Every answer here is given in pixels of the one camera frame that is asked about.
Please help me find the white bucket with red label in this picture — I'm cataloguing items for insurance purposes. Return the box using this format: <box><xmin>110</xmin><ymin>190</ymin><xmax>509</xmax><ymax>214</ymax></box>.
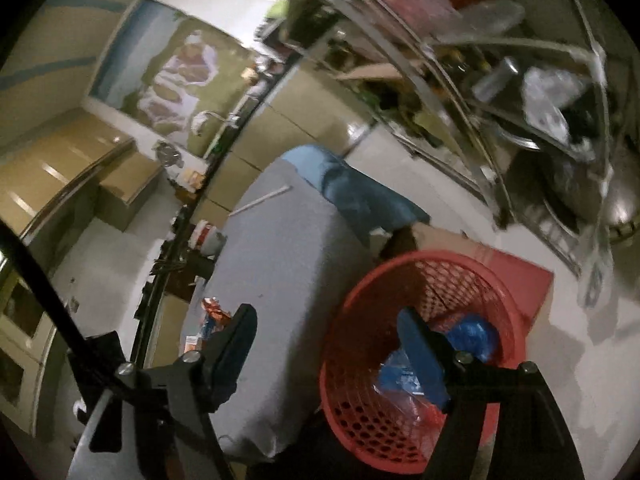
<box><xmin>189</xmin><ymin>220</ymin><xmax>226</xmax><ymax>256</ymax></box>

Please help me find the torn wall poster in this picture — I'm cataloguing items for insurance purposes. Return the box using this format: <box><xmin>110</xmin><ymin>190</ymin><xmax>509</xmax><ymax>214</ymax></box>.
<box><xmin>87</xmin><ymin>0</ymin><xmax>261</xmax><ymax>158</ymax></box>

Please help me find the grey table cover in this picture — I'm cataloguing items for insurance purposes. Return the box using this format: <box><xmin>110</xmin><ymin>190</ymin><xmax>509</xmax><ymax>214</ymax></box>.
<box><xmin>202</xmin><ymin>157</ymin><xmax>381</xmax><ymax>463</ymax></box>

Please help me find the long white stick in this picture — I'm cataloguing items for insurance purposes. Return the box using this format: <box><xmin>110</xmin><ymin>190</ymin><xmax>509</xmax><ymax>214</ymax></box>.
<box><xmin>229</xmin><ymin>185</ymin><xmax>292</xmax><ymax>217</ymax></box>

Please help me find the red plastic mesh basket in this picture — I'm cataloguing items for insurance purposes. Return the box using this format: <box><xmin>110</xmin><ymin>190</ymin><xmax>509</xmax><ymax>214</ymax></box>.
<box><xmin>319</xmin><ymin>249</ymin><xmax>528</xmax><ymax>463</ymax></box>

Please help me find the blue cloth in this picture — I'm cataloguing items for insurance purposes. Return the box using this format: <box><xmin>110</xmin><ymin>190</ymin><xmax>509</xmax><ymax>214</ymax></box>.
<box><xmin>282</xmin><ymin>144</ymin><xmax>431</xmax><ymax>246</ymax></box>

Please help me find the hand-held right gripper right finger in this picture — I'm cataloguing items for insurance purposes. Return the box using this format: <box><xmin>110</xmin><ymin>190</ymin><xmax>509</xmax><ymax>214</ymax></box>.
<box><xmin>397</xmin><ymin>307</ymin><xmax>586</xmax><ymax>480</ymax></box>

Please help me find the hanging metal utensil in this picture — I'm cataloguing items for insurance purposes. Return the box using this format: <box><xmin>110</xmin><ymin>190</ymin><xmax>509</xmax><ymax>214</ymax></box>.
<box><xmin>152</xmin><ymin>140</ymin><xmax>183</xmax><ymax>168</ymax></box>

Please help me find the metal storage rack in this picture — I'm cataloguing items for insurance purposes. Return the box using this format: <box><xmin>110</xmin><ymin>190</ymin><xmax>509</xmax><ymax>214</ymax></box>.
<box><xmin>270</xmin><ymin>0</ymin><xmax>616</xmax><ymax>311</ymax></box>

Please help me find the black cable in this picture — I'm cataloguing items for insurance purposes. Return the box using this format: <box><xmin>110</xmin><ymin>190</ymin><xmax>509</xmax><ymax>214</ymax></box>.
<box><xmin>0</xmin><ymin>220</ymin><xmax>126</xmax><ymax>391</ymax></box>

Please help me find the blue plastic bag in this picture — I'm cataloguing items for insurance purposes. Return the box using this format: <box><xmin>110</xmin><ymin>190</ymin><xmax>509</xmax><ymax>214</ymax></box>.
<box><xmin>375</xmin><ymin>312</ymin><xmax>501</xmax><ymax>411</ymax></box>

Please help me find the orange snack packet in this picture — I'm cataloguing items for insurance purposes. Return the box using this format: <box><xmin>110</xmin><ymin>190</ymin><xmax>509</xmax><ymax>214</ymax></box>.
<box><xmin>200</xmin><ymin>297</ymin><xmax>233</xmax><ymax>341</ymax></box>

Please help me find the small tan wall cabinet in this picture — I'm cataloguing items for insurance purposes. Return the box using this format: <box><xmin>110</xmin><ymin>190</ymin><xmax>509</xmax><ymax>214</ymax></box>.
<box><xmin>97</xmin><ymin>152</ymin><xmax>163</xmax><ymax>233</ymax></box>

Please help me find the wooden plank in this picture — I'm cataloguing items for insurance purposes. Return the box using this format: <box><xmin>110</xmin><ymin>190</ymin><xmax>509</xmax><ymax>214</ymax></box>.
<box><xmin>335</xmin><ymin>62</ymin><xmax>401</xmax><ymax>81</ymax></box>

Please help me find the metal faucet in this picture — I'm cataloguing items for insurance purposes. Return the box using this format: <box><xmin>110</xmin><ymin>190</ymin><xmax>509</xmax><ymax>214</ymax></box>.
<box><xmin>192</xmin><ymin>110</ymin><xmax>241</xmax><ymax>136</ymax></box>

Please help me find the brown cardboard box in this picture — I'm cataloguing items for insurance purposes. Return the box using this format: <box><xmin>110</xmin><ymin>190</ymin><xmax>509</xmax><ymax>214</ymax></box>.
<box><xmin>385</xmin><ymin>222</ymin><xmax>493</xmax><ymax>266</ymax></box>

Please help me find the glass door cabinet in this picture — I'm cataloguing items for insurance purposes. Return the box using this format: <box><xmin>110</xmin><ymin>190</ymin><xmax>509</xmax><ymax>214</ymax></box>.
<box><xmin>0</xmin><ymin>260</ymin><xmax>61</xmax><ymax>436</ymax></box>

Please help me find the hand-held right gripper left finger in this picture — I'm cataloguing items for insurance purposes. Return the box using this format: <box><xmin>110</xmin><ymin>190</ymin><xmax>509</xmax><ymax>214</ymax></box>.
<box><xmin>67</xmin><ymin>304</ymin><xmax>258</xmax><ymax>480</ymax></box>

